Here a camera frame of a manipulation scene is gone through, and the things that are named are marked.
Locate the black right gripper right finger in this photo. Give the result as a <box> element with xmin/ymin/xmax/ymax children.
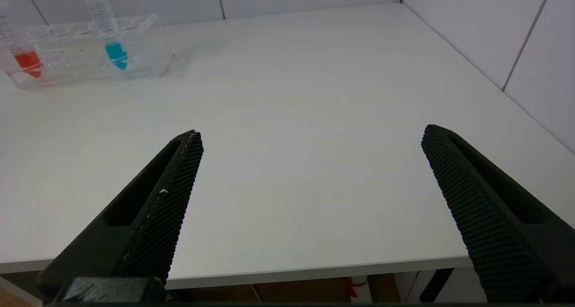
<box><xmin>421</xmin><ymin>125</ymin><xmax>575</xmax><ymax>304</ymax></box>

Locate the clear acrylic test tube rack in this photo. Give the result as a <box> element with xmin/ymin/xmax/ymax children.
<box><xmin>7</xmin><ymin>13</ymin><xmax>174</xmax><ymax>91</ymax></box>

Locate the black table leg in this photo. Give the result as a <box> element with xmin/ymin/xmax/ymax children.
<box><xmin>419</xmin><ymin>268</ymin><xmax>455</xmax><ymax>304</ymax></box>

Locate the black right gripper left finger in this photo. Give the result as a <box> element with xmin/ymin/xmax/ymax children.
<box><xmin>36</xmin><ymin>130</ymin><xmax>204</xmax><ymax>298</ymax></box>

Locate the blue pigment test tube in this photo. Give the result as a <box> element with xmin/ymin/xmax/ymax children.
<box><xmin>83</xmin><ymin>0</ymin><xmax>129</xmax><ymax>71</ymax></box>

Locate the red pigment test tube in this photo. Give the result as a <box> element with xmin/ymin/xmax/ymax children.
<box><xmin>0</xmin><ymin>0</ymin><xmax>44</xmax><ymax>79</ymax></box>

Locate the small red white object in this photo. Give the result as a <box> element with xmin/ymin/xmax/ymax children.
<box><xmin>346</xmin><ymin>276</ymin><xmax>369</xmax><ymax>298</ymax></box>

